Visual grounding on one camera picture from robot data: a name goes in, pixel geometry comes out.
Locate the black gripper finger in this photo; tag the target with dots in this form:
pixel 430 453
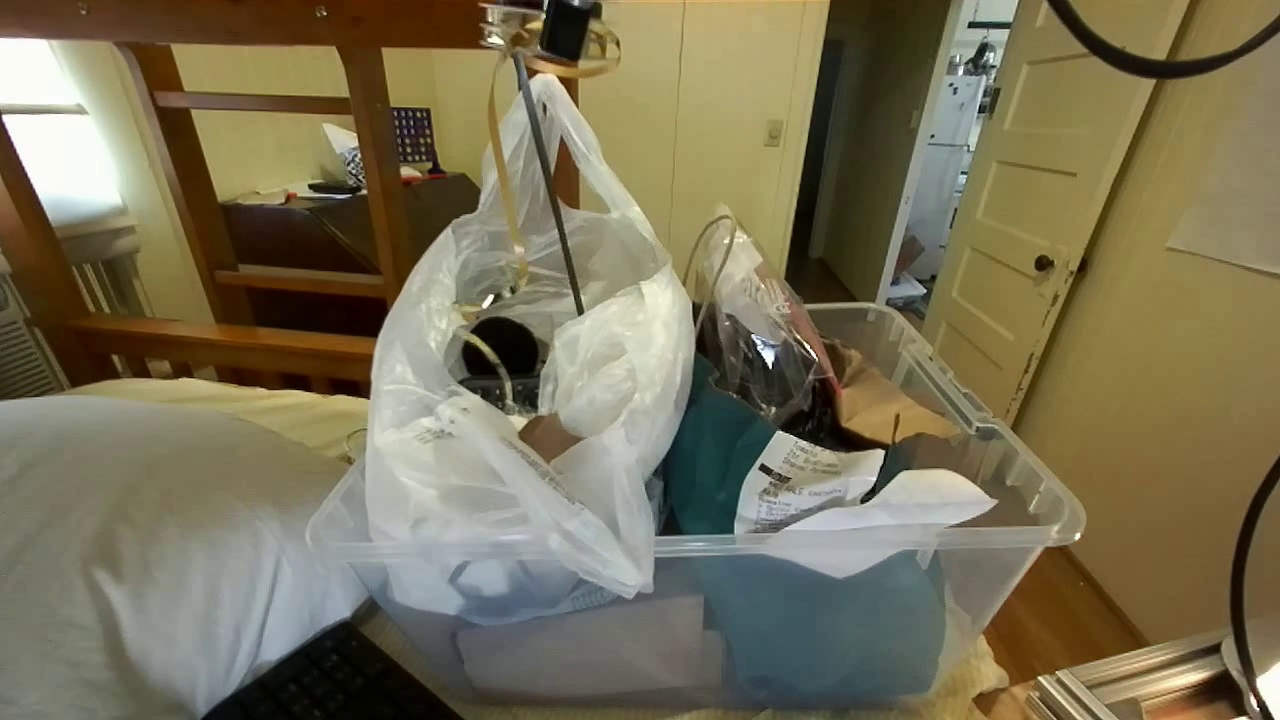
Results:
pixel 569 24

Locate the white plastic bag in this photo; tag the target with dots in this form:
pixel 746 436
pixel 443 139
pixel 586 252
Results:
pixel 586 347

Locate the clear zip bag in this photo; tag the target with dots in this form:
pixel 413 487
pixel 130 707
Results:
pixel 754 335

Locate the thin black rod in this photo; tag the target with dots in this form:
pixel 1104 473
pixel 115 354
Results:
pixel 548 185

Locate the patterned tissue box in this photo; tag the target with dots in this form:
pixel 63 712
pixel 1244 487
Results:
pixel 413 139

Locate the dark wooden dresser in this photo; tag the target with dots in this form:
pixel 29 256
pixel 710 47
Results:
pixel 443 212

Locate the white crumpled paper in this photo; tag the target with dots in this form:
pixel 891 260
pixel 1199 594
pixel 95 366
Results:
pixel 343 146

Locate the pale yellow bed sheet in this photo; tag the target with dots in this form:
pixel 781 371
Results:
pixel 321 419

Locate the cream panel door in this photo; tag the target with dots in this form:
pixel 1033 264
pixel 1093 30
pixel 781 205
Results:
pixel 1025 203

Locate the brown cardboard piece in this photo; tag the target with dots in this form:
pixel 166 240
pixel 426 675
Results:
pixel 881 404

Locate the white labelled packet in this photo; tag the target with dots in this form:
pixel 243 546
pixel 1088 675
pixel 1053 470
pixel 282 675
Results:
pixel 800 478

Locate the bright window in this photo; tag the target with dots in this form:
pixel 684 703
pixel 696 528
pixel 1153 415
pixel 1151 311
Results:
pixel 55 121

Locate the white radiator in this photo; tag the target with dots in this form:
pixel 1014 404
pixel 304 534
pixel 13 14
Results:
pixel 102 264

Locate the white paper sheet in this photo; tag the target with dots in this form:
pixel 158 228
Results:
pixel 904 514

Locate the teal cloth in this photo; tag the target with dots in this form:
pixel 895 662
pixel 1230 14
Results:
pixel 827 627

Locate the white pillow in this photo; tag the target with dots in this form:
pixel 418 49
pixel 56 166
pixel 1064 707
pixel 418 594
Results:
pixel 135 534

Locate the clear plastic storage bin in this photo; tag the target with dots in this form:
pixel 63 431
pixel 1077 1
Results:
pixel 986 561

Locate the black keyboard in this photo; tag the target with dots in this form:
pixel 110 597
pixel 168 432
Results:
pixel 332 680

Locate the aluminum robot stand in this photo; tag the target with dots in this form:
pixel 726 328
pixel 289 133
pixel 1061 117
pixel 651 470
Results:
pixel 1132 680

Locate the wooden bunk bed frame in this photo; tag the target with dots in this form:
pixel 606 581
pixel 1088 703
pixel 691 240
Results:
pixel 374 163

